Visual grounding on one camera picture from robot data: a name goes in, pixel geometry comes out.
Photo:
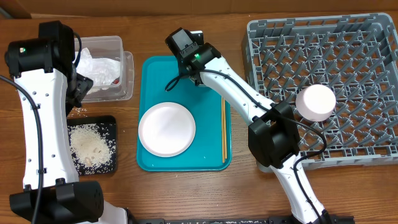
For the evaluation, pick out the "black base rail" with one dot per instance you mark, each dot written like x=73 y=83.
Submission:
x=269 y=220

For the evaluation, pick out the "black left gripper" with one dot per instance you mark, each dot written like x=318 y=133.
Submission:
x=84 y=84

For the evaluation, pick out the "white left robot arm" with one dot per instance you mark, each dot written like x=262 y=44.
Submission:
x=43 y=70

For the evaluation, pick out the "spilled rice grains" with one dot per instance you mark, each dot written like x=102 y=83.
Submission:
x=78 y=113

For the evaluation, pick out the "clear plastic bin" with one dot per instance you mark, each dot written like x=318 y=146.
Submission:
x=110 y=47

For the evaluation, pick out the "rice pile on tray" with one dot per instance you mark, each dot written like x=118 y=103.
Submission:
x=90 y=147

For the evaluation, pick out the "teal serving tray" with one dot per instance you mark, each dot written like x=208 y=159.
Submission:
x=205 y=152

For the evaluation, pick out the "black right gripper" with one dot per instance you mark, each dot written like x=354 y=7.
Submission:
x=182 y=73

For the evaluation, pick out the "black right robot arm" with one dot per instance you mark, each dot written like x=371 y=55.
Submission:
x=273 y=136

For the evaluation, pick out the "red snack wrapper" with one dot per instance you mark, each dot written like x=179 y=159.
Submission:
x=116 y=81

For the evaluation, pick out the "large pink plate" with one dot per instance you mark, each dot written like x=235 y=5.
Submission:
x=167 y=129

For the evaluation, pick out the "grey dishwasher rack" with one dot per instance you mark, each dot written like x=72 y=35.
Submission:
x=355 y=56

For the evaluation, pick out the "black tray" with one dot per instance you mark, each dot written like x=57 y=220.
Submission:
x=93 y=121

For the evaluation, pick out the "wooden chopstick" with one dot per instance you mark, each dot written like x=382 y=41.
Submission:
x=223 y=128
x=225 y=138

